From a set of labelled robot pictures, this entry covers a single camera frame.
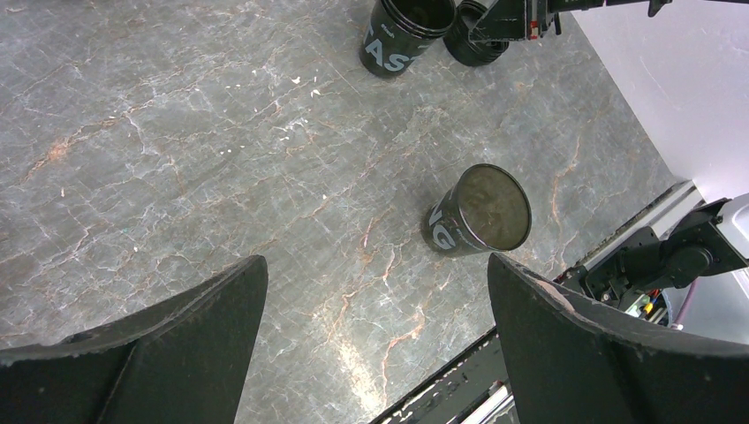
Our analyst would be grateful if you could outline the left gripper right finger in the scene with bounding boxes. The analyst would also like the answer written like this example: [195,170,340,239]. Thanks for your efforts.
[488,254,748,423]

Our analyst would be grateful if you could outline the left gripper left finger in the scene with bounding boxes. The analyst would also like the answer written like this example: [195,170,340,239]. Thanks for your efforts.
[1,255,269,423]

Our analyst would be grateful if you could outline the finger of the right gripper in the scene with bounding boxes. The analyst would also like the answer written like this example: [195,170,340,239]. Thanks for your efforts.
[468,0,562,43]

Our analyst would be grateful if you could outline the black coffee cup white lettering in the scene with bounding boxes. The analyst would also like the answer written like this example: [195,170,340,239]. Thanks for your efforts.
[359,0,457,79]

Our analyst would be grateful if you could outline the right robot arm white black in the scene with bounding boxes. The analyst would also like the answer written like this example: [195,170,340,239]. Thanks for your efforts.
[467,1,748,329]

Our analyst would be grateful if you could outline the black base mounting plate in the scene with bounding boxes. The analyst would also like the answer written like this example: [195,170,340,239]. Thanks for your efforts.
[373,328,514,423]

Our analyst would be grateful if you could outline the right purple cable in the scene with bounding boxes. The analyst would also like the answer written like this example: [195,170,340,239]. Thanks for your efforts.
[670,275,703,332]

